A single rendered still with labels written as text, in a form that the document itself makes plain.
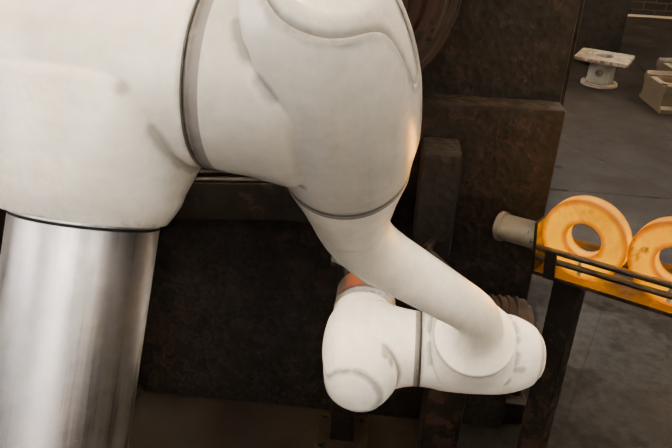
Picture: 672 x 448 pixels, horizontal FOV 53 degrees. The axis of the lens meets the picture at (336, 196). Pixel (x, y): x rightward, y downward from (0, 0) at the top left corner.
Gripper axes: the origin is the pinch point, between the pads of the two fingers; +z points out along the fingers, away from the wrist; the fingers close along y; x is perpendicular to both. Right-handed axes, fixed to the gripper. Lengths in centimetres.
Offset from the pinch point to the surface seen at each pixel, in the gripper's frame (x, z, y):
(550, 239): -5.6, 6.9, 33.2
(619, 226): 2.2, 1.1, 42.5
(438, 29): 28.7, 20.4, 8.6
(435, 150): 4.8, 19.4, 10.8
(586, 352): -78, 57, 67
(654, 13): -118, 621, 263
